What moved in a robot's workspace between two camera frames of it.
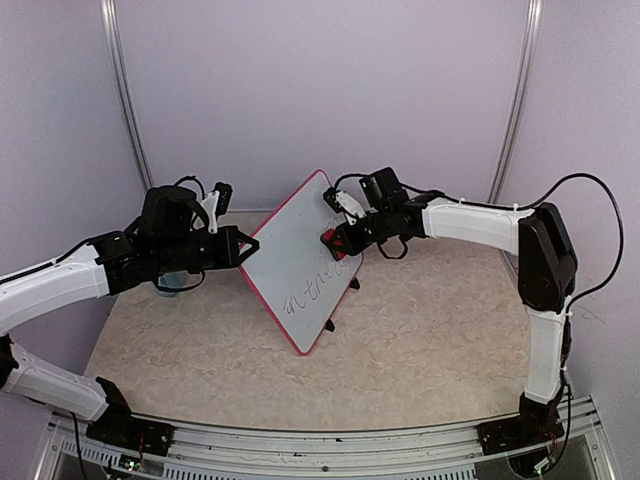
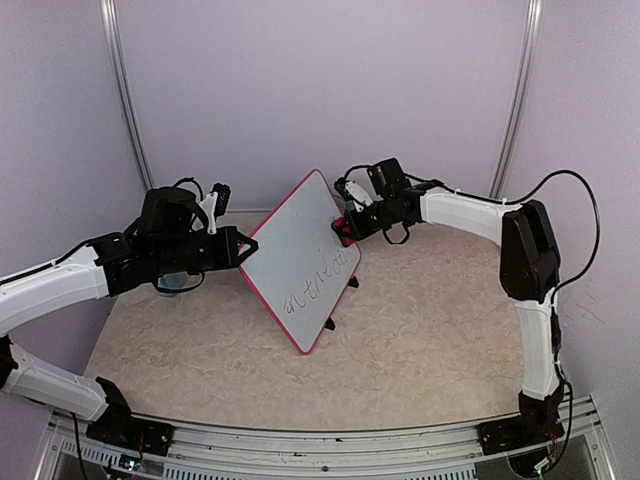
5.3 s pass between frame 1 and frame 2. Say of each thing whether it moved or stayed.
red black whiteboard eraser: moved
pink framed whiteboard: stayed
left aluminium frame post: stayed
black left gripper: stayed
